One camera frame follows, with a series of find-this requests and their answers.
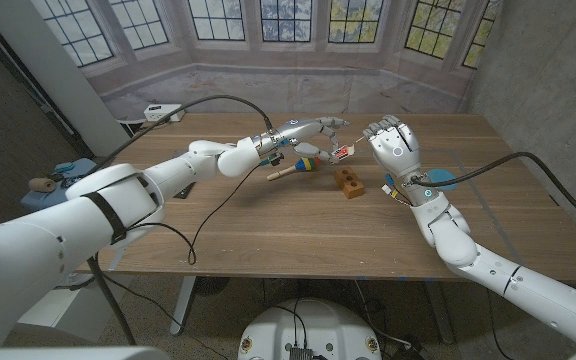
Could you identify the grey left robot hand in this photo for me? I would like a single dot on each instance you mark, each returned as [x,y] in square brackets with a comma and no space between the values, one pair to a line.
[298,132]

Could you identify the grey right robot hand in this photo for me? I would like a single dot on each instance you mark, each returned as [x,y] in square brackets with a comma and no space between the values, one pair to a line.
[395,147]

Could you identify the wooden match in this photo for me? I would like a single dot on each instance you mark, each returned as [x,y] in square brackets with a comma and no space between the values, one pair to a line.
[360,138]

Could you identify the orange wooden block with holes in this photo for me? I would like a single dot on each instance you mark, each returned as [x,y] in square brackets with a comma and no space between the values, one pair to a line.
[349,184]

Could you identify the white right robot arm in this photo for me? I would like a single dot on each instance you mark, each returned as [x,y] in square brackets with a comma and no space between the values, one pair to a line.
[493,275]

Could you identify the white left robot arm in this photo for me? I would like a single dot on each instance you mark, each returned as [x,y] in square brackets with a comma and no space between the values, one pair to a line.
[93,225]

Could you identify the colourful striped wooden maraca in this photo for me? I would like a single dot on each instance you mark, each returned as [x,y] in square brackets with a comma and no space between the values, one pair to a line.
[308,164]

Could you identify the printed window backdrop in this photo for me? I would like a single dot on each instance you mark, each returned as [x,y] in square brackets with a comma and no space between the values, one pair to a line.
[288,85]

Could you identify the blue round disc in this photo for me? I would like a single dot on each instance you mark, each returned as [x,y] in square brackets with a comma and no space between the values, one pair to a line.
[443,177]

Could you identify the white power strip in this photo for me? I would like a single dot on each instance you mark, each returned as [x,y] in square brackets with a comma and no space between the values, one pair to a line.
[160,112]

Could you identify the grey table leg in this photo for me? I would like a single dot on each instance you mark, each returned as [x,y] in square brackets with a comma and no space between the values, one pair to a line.
[182,305]
[439,310]

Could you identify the black round fan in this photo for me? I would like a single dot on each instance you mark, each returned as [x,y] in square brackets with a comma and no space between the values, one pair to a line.
[212,285]

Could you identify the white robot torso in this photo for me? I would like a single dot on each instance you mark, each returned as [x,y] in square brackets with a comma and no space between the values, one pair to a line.
[328,325]

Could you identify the blue stool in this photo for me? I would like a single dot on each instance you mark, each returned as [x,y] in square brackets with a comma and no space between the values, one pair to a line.
[83,167]

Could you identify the teal small object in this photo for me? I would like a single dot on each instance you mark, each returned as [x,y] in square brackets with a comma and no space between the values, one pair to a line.
[64,167]

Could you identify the brown cylindrical object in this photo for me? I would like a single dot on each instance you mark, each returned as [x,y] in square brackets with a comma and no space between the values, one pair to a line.
[41,185]

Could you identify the white pillar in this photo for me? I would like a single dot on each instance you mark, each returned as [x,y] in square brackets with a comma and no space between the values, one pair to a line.
[43,55]

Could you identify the white flat floor board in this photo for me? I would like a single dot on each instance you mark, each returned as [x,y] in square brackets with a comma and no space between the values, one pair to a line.
[58,310]

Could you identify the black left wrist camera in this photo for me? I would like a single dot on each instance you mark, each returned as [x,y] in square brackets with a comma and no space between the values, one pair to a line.
[276,159]

